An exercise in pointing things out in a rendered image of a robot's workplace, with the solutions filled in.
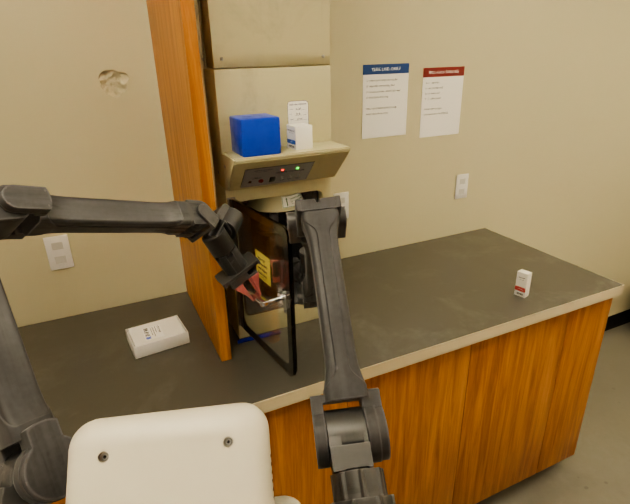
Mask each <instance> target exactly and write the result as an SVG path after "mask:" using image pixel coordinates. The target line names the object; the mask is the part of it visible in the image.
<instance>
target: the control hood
mask: <svg viewBox="0 0 630 504"><path fill-rule="evenodd" d="M349 151H350V147H349V146H346V145H343V144H339V143H336V142H333V141H324V142H314V143H313V148H310V149H302V150H294V149H291V148H288V147H287V145H285V146H281V153H280V154H272V155H263V156H254V157H245V158H244V157H242V156H240V155H239V154H237V153H235V152H233V151H227V152H223V153H222V159H223V170H224V180H225V189H227V190H228V191H233V190H240V189H248V188H255V187H262V186H270V185H277V184H284V183H291V182H299V181H306V180H313V179H321V178H328V177H334V176H335V175H336V174H337V172H338V170H339V168H340V167H341V165H342V163H343V162H344V160H345V158H346V157H347V155H348V153H349ZM313 161H315V162H314V164H313V166H312V168H311V170H310V172H309V174H308V176H307V178H306V179H304V180H297V181H289V182H282V183H274V184H267V185H260V186H252V187H245V188H240V187H241V183H242V180H243V176H244V173H245V170H247V169H255V168H263V167H272V166H280V165H288V164H297V163H305V162H313Z"/></svg>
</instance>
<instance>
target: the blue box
mask: <svg viewBox="0 0 630 504"><path fill-rule="evenodd" d="M229 120H230V131H231V142H232V151H233V152H235V153H237V154H239V155H240V156H242V157H244V158H245V157H254V156H263V155H272V154H280V153H281V138H280V118H279V117H277V116H274V115H270V114H266V113H261V114H247V115H233V116H229Z"/></svg>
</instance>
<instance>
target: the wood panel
mask: <svg viewBox="0 0 630 504"><path fill-rule="evenodd" d="M146 3H147V10H148V17H149V24H150V31H151V38H152V46H153V53H154V60H155V67H156V74H157V81H158V88H159V96H160V103H161V110H162V117H163V124H164V131H165V138H166V145H167V153H168V160H169V167H170V174H171V181H172V188H173V195H174V201H185V200H200V201H203V202H205V203H206V204H207V205H208V206H209V207H210V208H211V210H212V211H214V210H216V205H215V195H214V186H213V176H212V167H211V157H210V148H209V139H208V129H207V120H206V110H205V101H204V91H203V82H202V73H201V63H200V54H199V44H198V35H197V25H196V16H195V7H194V0H146ZM202 237H203V236H202ZM202 237H201V238H199V239H198V240H196V241H195V242H193V243H192V242H191V241H190V240H188V239H187V238H186V239H185V238H184V237H179V238H180V245H181V253H182V260H183V267H184V274H185V281H186V288H187V293H188V295H189V297H190V299H191V301H192V303H193V305H194V307H195V309H196V311H197V313H198V315H199V317H200V319H201V321H202V323H203V325H204V327H205V329H206V331H207V333H208V335H209V337H210V339H211V341H212V343H213V345H214V347H215V349H216V351H217V353H218V355H219V357H220V359H221V361H222V362H223V361H226V360H230V359H232V356H231V346H230V337H229V327H228V318H227V308H226V299H225V290H224V287H223V286H222V285H221V284H220V283H219V282H218V281H217V280H216V278H215V275H216V274H218V273H219V272H220V271H222V268H221V267H220V266H219V264H218V263H217V261H216V260H215V258H214V257H213V256H212V254H211V253H210V251H209V250H208V249H207V247H206V246H205V244H204V243H203V241H202Z"/></svg>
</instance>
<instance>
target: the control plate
mask: <svg viewBox="0 0 630 504"><path fill-rule="evenodd" d="M314 162H315V161H313V162H305V163H297V164H288V165H280V166H272V167H263V168H255V169H247V170H245V173H244V176H243V180H242V183H241V187H240V188H245V187H252V186H260V185H267V184H274V183H282V182H289V181H297V180H304V179H306V178H307V176H308V174H309V172H310V170H311V168H312V166H313V164H314ZM296 167H299V169H296ZM281 169H285V170H284V171H281ZM299 174H300V177H298V176H297V175H299ZM274 176H276V178H275V181H274V182H269V179H270V177H274ZM282 176H283V177H284V178H283V179H281V177H282ZM289 176H292V178H290V177H289ZM260 179H263V180H264V181H263V182H262V183H259V182H258V181H259V180H260ZM249 181H252V183H248V182H249Z"/></svg>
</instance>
